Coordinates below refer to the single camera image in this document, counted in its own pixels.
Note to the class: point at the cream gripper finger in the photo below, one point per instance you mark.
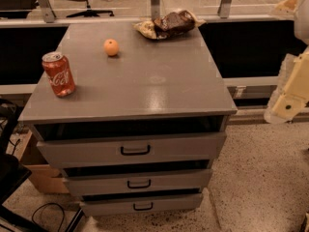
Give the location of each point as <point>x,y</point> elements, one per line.
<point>292,92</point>

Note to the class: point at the brown chip bag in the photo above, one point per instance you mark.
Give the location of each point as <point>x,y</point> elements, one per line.
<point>168,26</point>

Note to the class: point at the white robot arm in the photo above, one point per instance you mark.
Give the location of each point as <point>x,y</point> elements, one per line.
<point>299,9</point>

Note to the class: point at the red coke can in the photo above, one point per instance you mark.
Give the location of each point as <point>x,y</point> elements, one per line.
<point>57,67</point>

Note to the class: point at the grey drawer cabinet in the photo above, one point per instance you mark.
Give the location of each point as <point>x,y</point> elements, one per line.
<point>150,88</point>

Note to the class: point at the orange fruit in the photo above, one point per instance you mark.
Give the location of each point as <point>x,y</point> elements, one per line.
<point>111,47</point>

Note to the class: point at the bottom grey drawer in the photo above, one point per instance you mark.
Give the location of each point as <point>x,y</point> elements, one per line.
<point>142,204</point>

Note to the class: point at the grey drawer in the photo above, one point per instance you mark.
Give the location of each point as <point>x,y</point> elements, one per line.
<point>142,204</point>
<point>121,151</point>
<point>138,182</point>

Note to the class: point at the top grey drawer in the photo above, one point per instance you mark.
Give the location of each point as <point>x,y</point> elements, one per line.
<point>121,151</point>

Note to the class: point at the middle grey drawer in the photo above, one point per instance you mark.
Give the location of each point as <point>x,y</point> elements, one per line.
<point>138,182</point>

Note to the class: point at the cardboard box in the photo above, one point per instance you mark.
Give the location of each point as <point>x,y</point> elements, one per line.
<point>44,178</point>

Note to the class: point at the right metal post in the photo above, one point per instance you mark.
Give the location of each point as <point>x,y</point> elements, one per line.
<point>224,8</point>

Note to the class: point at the metal post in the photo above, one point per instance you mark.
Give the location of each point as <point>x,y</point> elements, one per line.
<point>47,13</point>
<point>155,9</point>
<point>224,8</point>

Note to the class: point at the middle metal post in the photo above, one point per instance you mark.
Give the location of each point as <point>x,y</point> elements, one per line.
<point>155,9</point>

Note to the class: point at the left metal post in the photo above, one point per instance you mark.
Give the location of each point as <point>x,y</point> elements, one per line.
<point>47,13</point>

